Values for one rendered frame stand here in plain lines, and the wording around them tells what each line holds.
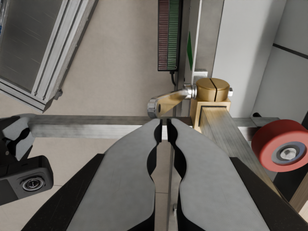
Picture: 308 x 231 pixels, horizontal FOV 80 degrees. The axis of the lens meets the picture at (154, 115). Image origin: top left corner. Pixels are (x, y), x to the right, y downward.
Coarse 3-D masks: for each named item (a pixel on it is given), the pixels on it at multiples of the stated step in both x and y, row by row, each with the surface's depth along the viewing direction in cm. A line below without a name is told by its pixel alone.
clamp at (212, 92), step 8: (200, 80) 29; (208, 80) 29; (216, 80) 29; (200, 88) 27; (208, 88) 27; (216, 88) 27; (224, 88) 26; (200, 96) 28; (208, 96) 27; (216, 96) 27; (224, 96) 27; (192, 104) 31; (200, 104) 27; (208, 104) 27; (216, 104) 27; (224, 104) 27; (192, 112) 31; (200, 112) 28; (192, 120) 31
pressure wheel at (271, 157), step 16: (256, 112) 36; (272, 128) 27; (288, 128) 26; (304, 128) 26; (256, 144) 28; (272, 144) 26; (288, 144) 26; (304, 144) 26; (272, 160) 28; (288, 160) 28; (304, 160) 28
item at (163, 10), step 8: (160, 0) 35; (168, 0) 35; (160, 8) 36; (168, 8) 36; (160, 16) 36; (160, 24) 37; (160, 32) 38; (160, 40) 39; (160, 48) 40; (160, 56) 40; (160, 64) 41
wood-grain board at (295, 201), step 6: (306, 174) 34; (306, 180) 34; (300, 186) 35; (306, 186) 34; (300, 192) 35; (306, 192) 34; (294, 198) 37; (300, 198) 35; (306, 198) 34; (294, 204) 36; (300, 204) 35; (306, 204) 34; (300, 210) 35; (306, 210) 35; (306, 216) 36
